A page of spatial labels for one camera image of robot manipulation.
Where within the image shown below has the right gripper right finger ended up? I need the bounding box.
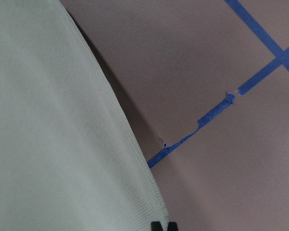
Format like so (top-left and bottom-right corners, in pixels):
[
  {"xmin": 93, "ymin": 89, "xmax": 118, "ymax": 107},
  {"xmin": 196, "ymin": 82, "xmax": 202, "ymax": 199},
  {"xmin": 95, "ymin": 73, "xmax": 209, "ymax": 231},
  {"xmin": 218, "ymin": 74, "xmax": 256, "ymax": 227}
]
[{"xmin": 167, "ymin": 221, "xmax": 178, "ymax": 231}]

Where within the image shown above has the right gripper long black left finger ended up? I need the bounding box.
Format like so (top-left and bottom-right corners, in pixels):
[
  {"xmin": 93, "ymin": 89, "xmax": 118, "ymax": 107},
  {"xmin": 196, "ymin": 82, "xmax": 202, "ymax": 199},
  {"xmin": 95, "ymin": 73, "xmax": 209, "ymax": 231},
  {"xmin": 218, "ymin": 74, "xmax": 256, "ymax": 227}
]
[{"xmin": 151, "ymin": 221, "xmax": 163, "ymax": 231}]

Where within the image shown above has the olive green long-sleeve shirt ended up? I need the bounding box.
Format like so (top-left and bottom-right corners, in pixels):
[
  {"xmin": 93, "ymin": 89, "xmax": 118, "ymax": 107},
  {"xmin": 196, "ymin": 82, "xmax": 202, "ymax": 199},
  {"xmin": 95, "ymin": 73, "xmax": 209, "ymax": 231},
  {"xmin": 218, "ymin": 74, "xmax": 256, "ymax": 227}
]
[{"xmin": 0, "ymin": 0, "xmax": 169, "ymax": 231}]

